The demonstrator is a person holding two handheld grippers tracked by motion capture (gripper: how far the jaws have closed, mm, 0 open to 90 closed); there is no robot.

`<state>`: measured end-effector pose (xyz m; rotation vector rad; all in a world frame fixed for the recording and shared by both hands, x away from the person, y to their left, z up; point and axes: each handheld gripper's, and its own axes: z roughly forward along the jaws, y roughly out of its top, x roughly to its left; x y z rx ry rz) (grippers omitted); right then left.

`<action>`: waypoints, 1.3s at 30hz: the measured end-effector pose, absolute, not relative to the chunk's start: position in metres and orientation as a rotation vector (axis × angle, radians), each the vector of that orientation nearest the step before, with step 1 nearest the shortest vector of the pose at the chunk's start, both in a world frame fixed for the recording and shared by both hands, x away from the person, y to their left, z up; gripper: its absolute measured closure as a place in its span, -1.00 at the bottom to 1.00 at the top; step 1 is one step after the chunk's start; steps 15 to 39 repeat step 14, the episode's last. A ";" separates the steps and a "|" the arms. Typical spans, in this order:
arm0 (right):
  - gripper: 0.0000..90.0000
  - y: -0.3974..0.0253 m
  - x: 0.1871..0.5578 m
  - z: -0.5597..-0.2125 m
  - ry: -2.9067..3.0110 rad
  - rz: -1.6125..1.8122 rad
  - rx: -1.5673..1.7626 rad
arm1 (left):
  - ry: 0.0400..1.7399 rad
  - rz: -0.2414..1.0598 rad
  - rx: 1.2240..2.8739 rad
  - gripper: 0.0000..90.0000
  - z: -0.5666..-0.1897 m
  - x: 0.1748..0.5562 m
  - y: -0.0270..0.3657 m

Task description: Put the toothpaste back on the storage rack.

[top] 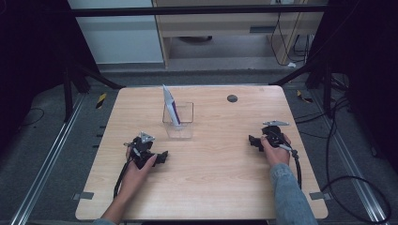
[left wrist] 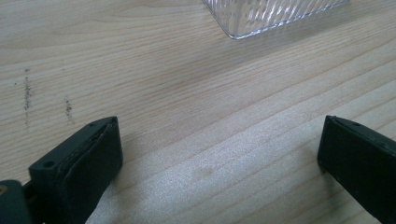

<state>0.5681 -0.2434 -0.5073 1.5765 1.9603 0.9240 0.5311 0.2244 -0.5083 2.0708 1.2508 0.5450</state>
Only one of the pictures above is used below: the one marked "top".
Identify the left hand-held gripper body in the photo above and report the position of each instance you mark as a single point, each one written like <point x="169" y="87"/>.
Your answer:
<point x="141" y="148"/>

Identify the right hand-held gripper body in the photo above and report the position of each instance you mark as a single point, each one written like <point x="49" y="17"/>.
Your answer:
<point x="274" y="136"/>

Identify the clear plastic square container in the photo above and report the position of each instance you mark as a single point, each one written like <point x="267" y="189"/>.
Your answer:
<point x="184" y="125"/>

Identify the white and purple toothpaste tube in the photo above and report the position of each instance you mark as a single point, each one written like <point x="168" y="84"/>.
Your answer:
<point x="171" y="104"/>

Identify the person's right hand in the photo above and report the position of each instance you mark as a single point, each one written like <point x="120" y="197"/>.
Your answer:
<point x="278" y="156"/>

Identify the person's left hand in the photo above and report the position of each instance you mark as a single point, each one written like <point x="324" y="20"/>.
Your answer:
<point x="133" y="179"/>

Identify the grey round table grommet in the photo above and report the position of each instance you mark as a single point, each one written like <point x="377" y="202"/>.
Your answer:
<point x="232" y="98"/>

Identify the yellow and black striped tape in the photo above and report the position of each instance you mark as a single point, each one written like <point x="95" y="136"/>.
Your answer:
<point x="304" y="97"/>
<point x="101" y="100"/>

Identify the black metal stand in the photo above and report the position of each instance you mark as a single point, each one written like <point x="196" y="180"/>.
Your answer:
<point x="327" y="90"/>
<point x="67" y="93"/>

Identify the white plug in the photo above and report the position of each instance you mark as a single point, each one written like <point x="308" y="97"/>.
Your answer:
<point x="291" y="65"/>

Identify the grey tape strip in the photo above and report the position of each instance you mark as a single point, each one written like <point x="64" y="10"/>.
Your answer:
<point x="83" y="196"/>
<point x="319" y="196"/>

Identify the white cabinet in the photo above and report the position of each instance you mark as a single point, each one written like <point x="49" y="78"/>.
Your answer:
<point x="119" y="37"/>

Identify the dark curtain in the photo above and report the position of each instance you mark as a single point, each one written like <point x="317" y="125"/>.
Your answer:
<point x="369" y="62"/>
<point x="31" y="47"/>

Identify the aluminium floor rail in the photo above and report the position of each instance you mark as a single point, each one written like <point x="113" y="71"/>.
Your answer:
<point x="350" y="162"/>
<point x="47" y="162"/>

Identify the black horizontal frame bar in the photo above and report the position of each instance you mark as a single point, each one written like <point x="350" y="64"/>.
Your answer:
<point x="187" y="10"/>

